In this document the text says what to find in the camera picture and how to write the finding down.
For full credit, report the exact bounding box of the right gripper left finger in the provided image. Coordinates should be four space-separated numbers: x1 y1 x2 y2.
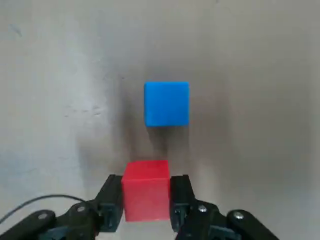
0 173 125 240

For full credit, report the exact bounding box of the blue magnetic block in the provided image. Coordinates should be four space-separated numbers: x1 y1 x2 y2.
143 80 190 128

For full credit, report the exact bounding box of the red magnetic block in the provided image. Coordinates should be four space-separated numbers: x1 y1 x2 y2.
121 159 172 223

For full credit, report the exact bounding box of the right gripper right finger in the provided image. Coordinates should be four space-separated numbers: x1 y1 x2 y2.
169 174 281 240

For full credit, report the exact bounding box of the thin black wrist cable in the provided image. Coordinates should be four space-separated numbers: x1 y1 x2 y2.
0 194 86 225

